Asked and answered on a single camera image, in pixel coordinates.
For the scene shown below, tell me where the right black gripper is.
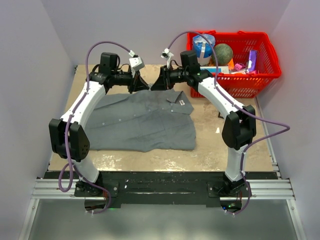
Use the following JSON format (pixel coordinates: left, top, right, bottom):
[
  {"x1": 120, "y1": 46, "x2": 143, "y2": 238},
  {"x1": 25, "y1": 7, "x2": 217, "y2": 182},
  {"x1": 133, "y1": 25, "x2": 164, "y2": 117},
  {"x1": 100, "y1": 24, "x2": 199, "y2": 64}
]
[{"x1": 152, "y1": 64, "x2": 190, "y2": 91}]

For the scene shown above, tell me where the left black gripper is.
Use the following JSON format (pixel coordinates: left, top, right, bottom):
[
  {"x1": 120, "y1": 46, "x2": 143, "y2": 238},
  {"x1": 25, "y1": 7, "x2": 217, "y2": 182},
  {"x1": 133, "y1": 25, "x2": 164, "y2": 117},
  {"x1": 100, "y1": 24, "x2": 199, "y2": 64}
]
[{"x1": 112, "y1": 68, "x2": 150, "y2": 95}]

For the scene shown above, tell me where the grey button shirt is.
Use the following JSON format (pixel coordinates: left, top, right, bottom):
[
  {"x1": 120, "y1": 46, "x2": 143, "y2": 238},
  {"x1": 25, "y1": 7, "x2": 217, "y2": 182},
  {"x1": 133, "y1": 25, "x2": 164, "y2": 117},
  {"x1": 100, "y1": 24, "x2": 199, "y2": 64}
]
[{"x1": 85, "y1": 89, "x2": 196, "y2": 152}]

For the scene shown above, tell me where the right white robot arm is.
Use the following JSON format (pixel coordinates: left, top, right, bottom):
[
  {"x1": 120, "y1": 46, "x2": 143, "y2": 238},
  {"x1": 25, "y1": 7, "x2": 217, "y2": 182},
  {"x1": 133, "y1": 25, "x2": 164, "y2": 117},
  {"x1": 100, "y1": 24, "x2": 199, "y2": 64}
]
[{"x1": 151, "y1": 48, "x2": 257, "y2": 197}]

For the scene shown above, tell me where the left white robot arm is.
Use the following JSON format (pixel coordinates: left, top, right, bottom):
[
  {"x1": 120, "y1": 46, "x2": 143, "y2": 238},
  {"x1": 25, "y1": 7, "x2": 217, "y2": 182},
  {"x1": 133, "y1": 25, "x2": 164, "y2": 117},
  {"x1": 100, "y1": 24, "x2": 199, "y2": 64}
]
[{"x1": 48, "y1": 51, "x2": 149, "y2": 196}]

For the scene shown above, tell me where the blue white wrapped roll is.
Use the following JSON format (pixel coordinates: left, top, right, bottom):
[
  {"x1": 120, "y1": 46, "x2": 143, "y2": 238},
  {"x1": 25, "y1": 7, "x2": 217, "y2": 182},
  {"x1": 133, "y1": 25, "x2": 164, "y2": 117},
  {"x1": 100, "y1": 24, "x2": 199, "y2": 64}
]
[{"x1": 192, "y1": 33, "x2": 216, "y2": 66}]

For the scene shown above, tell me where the white blue box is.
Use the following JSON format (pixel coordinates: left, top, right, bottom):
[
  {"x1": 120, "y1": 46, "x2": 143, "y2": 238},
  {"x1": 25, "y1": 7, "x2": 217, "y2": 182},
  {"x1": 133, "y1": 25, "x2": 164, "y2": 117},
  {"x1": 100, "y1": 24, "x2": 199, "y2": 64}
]
[{"x1": 200, "y1": 66, "x2": 230, "y2": 74}]

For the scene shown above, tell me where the green round ball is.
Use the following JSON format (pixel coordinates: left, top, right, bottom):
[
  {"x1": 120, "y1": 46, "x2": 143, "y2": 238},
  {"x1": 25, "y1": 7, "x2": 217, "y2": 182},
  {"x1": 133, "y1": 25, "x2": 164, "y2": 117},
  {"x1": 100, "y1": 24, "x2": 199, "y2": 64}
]
[{"x1": 212, "y1": 43, "x2": 234, "y2": 66}]

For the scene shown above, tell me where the orange packet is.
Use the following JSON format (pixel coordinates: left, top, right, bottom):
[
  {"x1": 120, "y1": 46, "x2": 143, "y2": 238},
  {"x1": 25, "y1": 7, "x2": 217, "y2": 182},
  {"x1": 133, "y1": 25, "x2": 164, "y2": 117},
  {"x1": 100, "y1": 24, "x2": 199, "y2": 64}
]
[{"x1": 208, "y1": 59, "x2": 234, "y2": 73}]

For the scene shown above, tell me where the pink small packet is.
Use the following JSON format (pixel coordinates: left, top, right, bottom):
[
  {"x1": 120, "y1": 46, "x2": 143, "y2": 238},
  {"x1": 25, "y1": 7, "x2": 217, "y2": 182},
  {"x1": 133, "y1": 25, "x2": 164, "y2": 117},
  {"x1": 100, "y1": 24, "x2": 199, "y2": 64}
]
[{"x1": 233, "y1": 63, "x2": 246, "y2": 72}]

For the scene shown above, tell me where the purple snack packet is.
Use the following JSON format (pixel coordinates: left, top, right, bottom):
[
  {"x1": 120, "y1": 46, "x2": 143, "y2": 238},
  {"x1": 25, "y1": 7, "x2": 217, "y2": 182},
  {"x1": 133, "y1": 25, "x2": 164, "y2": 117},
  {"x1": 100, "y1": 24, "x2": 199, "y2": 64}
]
[{"x1": 247, "y1": 49, "x2": 258, "y2": 73}]

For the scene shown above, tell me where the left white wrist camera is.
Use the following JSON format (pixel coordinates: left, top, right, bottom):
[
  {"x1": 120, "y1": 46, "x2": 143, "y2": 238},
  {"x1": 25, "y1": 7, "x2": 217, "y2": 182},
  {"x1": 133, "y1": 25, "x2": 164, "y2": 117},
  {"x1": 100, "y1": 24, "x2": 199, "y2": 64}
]
[{"x1": 128, "y1": 50, "x2": 145, "y2": 77}]

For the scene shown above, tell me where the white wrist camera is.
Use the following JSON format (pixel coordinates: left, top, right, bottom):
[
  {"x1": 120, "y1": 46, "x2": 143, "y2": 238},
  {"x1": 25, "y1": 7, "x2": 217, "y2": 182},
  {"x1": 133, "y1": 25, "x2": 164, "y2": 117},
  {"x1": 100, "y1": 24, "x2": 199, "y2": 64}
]
[
  {"x1": 128, "y1": 50, "x2": 145, "y2": 77},
  {"x1": 161, "y1": 48, "x2": 174, "y2": 69}
]

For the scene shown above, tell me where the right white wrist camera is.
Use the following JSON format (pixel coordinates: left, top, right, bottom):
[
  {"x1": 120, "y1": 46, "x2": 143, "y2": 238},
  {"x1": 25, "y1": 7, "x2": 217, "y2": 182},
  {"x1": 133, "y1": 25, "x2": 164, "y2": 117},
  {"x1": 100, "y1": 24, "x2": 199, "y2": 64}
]
[{"x1": 161, "y1": 48, "x2": 174, "y2": 69}]

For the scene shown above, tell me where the black square frame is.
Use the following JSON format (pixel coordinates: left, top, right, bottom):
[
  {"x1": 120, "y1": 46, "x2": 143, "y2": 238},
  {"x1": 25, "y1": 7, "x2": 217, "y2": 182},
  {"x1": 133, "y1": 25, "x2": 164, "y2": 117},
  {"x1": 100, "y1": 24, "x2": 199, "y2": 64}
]
[{"x1": 218, "y1": 111, "x2": 228, "y2": 120}]

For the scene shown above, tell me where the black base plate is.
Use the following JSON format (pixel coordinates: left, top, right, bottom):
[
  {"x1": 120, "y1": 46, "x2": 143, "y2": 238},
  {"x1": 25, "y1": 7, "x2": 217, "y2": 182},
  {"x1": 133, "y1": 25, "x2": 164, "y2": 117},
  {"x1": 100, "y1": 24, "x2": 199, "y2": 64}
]
[{"x1": 43, "y1": 171, "x2": 279, "y2": 210}]

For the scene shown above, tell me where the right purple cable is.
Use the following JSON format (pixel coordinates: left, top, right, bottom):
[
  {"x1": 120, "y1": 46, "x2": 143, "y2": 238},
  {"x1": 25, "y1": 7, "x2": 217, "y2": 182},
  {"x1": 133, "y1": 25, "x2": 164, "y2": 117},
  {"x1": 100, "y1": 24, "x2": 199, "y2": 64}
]
[{"x1": 167, "y1": 31, "x2": 291, "y2": 216}]

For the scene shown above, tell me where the aluminium rail frame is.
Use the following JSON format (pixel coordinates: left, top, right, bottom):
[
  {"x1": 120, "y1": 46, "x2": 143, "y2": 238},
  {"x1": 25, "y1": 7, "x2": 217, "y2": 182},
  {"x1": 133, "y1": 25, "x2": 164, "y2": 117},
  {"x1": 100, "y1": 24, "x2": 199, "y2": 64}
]
[{"x1": 19, "y1": 98, "x2": 306, "y2": 240}]

